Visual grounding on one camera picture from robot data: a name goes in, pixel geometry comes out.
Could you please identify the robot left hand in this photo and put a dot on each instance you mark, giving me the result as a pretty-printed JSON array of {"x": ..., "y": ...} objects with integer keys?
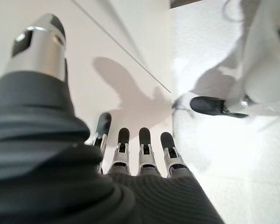
[{"x": 60, "y": 175}]

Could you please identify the white cabinet door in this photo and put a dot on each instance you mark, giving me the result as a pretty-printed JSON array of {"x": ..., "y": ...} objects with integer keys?
[
  {"x": 84, "y": 70},
  {"x": 135, "y": 28}
]

